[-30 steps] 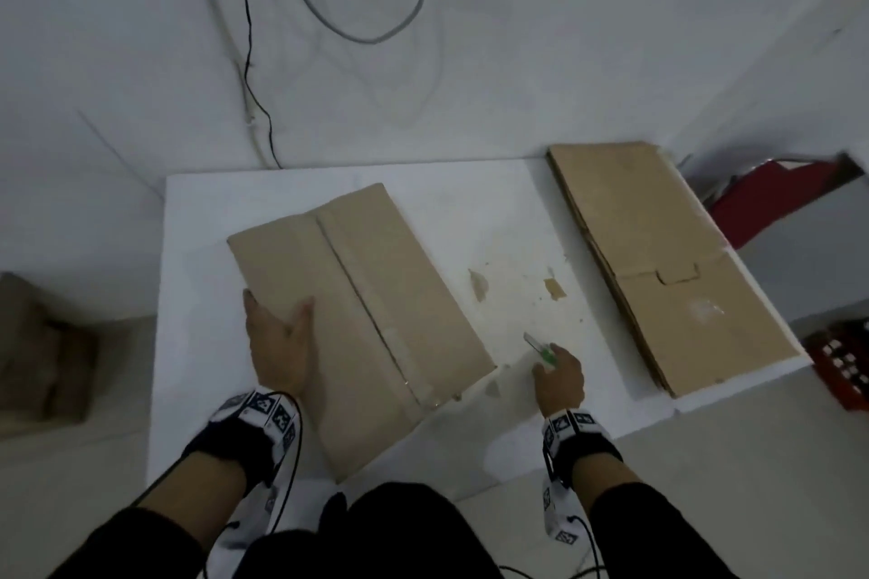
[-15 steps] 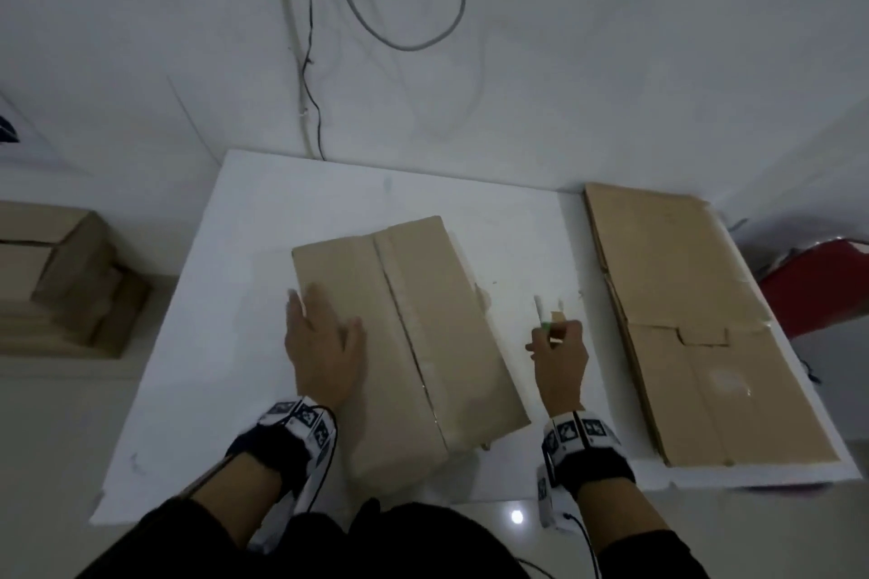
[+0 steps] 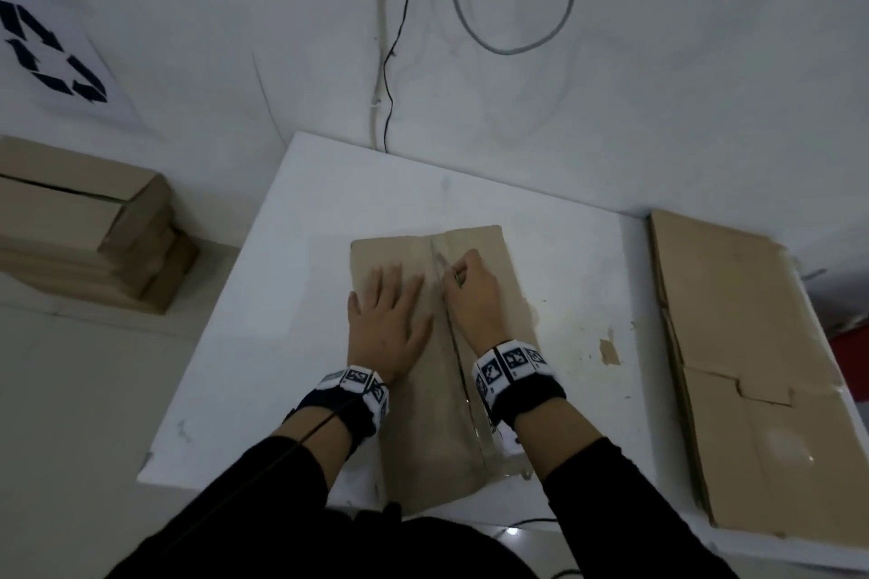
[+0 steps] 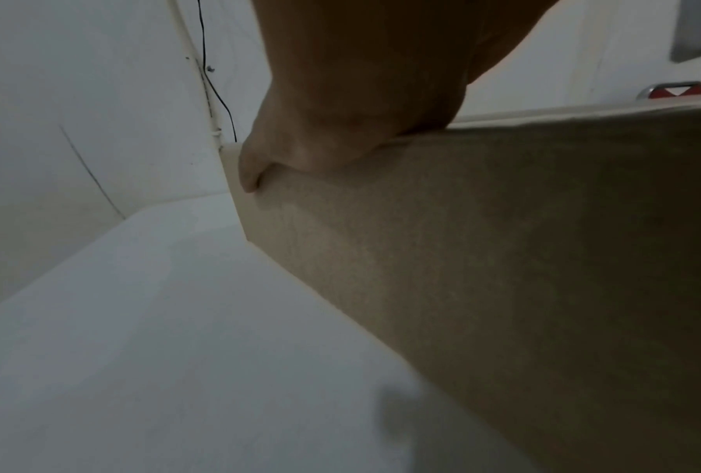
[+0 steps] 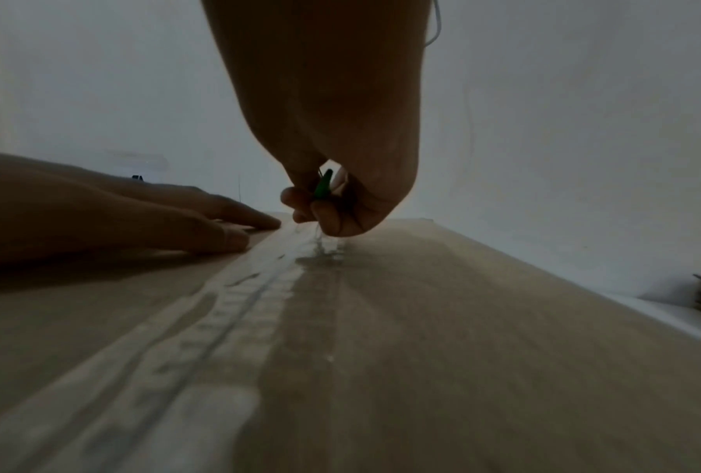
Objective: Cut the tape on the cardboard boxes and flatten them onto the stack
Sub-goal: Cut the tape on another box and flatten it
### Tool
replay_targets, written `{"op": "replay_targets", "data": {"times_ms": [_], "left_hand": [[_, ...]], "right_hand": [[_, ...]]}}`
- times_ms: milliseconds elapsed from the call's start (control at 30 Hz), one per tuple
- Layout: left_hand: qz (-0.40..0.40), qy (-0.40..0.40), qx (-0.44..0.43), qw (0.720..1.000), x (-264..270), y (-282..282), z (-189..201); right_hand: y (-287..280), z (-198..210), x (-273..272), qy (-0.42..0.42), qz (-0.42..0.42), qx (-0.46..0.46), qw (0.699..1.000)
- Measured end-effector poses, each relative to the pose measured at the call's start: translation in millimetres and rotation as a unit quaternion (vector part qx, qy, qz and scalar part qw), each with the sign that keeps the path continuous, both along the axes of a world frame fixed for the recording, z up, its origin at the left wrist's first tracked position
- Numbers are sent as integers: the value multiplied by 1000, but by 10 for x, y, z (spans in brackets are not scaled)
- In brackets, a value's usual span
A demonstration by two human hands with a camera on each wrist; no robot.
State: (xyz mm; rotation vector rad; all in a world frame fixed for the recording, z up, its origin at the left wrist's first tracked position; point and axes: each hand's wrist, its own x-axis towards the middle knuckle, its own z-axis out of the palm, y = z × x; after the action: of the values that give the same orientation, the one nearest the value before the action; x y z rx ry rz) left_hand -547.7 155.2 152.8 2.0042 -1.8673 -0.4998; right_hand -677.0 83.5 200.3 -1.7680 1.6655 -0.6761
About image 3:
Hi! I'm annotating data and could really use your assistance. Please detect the thin black wall cable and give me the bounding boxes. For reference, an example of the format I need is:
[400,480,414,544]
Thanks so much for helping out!
[381,0,439,154]

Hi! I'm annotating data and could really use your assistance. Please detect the small low cardboard box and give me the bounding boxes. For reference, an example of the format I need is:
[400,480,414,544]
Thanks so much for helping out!
[650,218,714,526]
[648,210,869,549]

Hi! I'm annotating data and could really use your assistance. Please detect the person's right hand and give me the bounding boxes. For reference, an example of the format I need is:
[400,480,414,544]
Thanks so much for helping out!
[442,249,514,356]

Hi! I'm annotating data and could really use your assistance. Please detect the person's black trouser legs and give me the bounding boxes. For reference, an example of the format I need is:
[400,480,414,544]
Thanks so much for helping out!
[291,503,544,579]

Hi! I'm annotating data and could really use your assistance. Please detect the white table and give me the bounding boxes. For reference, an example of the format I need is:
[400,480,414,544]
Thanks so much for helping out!
[135,130,869,573]

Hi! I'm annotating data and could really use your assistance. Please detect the red chair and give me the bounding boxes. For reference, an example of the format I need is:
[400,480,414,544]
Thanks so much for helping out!
[831,320,869,403]

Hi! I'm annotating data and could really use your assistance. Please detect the stack of boxes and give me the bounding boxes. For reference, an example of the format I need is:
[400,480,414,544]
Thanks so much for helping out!
[0,136,175,258]

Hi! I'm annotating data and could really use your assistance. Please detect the person's left hand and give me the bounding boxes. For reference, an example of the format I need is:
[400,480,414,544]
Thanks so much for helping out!
[347,262,435,386]

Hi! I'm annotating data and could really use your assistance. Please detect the white wall cable conduit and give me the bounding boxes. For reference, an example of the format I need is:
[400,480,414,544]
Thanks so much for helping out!
[369,0,395,149]

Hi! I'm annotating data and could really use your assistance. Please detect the person's right forearm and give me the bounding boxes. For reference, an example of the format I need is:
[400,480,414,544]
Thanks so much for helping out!
[512,398,738,579]

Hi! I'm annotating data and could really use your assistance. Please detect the white recycling symbol sign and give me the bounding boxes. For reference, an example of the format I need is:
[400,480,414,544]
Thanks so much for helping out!
[0,0,148,132]

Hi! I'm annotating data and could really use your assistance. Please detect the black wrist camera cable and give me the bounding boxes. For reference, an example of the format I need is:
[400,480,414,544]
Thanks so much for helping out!
[492,517,585,579]
[291,394,361,448]

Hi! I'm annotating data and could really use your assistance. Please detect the person's left forearm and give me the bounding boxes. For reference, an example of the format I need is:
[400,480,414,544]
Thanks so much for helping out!
[108,419,354,579]

